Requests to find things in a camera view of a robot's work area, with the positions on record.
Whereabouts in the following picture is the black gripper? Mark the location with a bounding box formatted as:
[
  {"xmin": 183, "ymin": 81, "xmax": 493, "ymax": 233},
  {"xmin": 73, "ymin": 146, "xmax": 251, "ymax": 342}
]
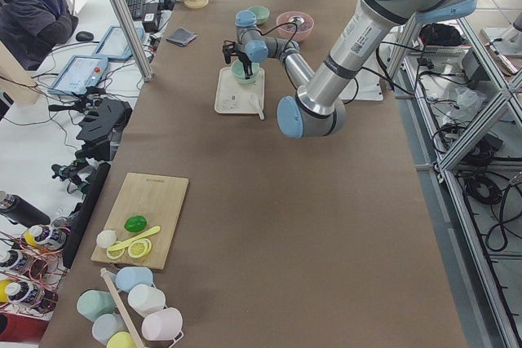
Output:
[{"xmin": 222, "ymin": 40, "xmax": 253, "ymax": 80}]

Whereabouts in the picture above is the green bowl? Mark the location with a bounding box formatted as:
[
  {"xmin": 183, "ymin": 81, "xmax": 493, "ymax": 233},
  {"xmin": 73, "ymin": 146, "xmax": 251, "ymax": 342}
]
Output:
[
  {"xmin": 231, "ymin": 59, "xmax": 260, "ymax": 85},
  {"xmin": 248, "ymin": 6, "xmax": 270, "ymax": 26}
]

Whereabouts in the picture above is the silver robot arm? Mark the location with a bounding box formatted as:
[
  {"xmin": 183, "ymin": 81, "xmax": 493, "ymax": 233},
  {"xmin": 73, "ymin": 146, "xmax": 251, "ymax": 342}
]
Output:
[{"xmin": 222, "ymin": 0, "xmax": 478, "ymax": 139}]

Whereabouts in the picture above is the white ceramic spoon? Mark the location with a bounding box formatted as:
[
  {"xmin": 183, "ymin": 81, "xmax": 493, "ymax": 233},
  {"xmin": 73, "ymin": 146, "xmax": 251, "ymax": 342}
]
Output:
[{"xmin": 249, "ymin": 93, "xmax": 265, "ymax": 121}]

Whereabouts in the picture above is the cream bunny tray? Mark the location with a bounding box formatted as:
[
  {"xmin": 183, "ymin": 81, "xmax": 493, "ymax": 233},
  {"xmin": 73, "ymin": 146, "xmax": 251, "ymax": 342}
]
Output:
[{"xmin": 214, "ymin": 67, "xmax": 265, "ymax": 115}]

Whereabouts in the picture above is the pink bowl with ice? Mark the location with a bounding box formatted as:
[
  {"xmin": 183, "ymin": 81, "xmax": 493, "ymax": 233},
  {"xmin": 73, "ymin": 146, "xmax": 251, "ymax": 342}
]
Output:
[{"xmin": 276, "ymin": 11, "xmax": 315, "ymax": 42}]

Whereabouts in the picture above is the grey folded cloth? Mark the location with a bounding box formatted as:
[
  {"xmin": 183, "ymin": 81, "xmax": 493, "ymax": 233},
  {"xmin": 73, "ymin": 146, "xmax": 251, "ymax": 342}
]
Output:
[{"xmin": 166, "ymin": 27, "xmax": 197, "ymax": 47}]

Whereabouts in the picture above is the far teach pendant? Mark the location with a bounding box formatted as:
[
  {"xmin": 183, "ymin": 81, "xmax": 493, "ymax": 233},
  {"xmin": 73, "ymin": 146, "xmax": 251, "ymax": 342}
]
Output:
[{"xmin": 92, "ymin": 25, "xmax": 132, "ymax": 62}]

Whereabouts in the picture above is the teach pendant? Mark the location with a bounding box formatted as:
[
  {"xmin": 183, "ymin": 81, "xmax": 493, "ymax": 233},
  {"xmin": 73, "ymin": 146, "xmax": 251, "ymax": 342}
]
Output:
[
  {"xmin": 47, "ymin": 55, "xmax": 108, "ymax": 96},
  {"xmin": 92, "ymin": 25, "xmax": 132, "ymax": 62}
]

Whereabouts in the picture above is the bamboo cutting board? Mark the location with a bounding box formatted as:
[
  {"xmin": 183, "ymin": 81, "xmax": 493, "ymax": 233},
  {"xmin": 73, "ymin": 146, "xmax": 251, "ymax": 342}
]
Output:
[{"xmin": 91, "ymin": 173, "xmax": 189, "ymax": 270}]

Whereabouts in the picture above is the black computer mouse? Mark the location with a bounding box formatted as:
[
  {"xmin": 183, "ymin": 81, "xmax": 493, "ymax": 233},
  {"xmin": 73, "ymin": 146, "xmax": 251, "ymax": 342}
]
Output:
[{"xmin": 75, "ymin": 31, "xmax": 94, "ymax": 42}]

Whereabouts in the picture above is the near teach pendant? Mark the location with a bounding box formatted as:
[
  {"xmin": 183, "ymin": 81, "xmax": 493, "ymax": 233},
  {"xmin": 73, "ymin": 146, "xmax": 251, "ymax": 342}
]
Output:
[{"xmin": 47, "ymin": 55, "xmax": 108, "ymax": 96}]

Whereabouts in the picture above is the green toy pepper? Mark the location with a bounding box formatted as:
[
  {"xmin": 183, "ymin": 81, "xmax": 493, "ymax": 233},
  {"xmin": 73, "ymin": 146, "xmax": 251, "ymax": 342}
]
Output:
[{"xmin": 124, "ymin": 215, "xmax": 148, "ymax": 232}]

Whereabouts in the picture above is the yellow plastic knife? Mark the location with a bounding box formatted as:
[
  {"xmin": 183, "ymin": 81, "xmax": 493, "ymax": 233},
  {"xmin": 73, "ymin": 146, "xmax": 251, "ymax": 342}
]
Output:
[{"xmin": 107, "ymin": 226, "xmax": 161, "ymax": 251}]

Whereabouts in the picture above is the top front lemon slice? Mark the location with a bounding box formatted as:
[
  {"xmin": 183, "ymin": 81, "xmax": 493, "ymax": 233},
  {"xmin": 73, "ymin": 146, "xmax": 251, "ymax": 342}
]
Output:
[{"xmin": 127, "ymin": 238, "xmax": 153, "ymax": 259}]

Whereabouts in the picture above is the seated man in grey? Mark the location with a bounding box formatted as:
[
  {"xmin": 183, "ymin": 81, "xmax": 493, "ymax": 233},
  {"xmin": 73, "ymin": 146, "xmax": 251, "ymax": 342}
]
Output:
[{"xmin": 1, "ymin": 0, "xmax": 78, "ymax": 71}]

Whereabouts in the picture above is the lemon slice near bun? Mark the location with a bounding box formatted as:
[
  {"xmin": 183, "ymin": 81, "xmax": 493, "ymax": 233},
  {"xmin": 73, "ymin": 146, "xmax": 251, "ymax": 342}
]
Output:
[{"xmin": 106, "ymin": 249, "xmax": 126, "ymax": 260}]

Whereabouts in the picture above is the light blue cup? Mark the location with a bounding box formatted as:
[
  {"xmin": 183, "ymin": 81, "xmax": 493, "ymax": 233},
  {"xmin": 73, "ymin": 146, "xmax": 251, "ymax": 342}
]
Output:
[{"xmin": 115, "ymin": 267, "xmax": 153, "ymax": 293}]

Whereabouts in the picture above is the white cup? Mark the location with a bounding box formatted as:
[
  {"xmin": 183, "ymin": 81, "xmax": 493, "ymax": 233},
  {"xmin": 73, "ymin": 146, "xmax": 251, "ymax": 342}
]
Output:
[{"xmin": 127, "ymin": 284, "xmax": 166, "ymax": 317}]

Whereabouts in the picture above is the pink cup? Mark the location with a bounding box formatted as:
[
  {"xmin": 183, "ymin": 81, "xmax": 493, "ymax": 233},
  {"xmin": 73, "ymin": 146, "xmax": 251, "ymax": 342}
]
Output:
[{"xmin": 141, "ymin": 307, "xmax": 184, "ymax": 341}]

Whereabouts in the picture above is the black thermos bottle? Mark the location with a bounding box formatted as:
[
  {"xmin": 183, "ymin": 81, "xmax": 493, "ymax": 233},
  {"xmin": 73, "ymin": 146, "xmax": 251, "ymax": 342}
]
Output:
[{"xmin": 1, "ymin": 191, "xmax": 51, "ymax": 227}]

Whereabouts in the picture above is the green cup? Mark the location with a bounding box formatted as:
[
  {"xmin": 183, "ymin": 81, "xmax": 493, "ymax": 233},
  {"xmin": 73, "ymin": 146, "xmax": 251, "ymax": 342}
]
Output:
[{"xmin": 77, "ymin": 290, "xmax": 116, "ymax": 322}]

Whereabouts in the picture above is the grey cup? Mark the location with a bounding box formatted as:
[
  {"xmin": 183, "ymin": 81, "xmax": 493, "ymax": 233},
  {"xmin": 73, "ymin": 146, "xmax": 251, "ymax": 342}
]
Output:
[{"xmin": 91, "ymin": 313, "xmax": 127, "ymax": 346}]

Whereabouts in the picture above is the yellow cup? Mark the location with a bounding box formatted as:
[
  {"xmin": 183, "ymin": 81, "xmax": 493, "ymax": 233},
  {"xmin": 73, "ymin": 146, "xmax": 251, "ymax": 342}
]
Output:
[{"xmin": 106, "ymin": 331, "xmax": 136, "ymax": 348}]

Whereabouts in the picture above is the white wire cup rack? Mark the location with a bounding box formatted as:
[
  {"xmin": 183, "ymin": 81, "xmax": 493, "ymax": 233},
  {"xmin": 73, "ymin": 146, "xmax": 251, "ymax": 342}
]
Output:
[{"xmin": 100, "ymin": 267, "xmax": 184, "ymax": 347}]

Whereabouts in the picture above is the copper wire bottle rack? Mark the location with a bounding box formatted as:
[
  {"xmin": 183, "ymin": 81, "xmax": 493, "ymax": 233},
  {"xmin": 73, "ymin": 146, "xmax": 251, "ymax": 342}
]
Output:
[{"xmin": 1, "ymin": 226, "xmax": 69, "ymax": 318}]

